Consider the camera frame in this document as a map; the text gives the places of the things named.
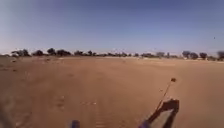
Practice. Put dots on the row of distant trees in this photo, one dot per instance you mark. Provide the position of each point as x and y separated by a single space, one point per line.
60 52

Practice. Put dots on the robot's own part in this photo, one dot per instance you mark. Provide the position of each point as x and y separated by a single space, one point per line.
144 125
75 124

